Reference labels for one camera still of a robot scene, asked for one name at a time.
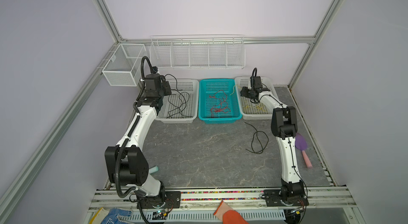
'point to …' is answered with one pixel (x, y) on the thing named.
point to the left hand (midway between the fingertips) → (165, 84)
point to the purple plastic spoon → (300, 143)
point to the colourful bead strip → (221, 195)
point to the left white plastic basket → (181, 106)
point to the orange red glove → (226, 214)
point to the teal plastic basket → (219, 102)
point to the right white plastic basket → (267, 82)
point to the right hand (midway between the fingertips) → (244, 92)
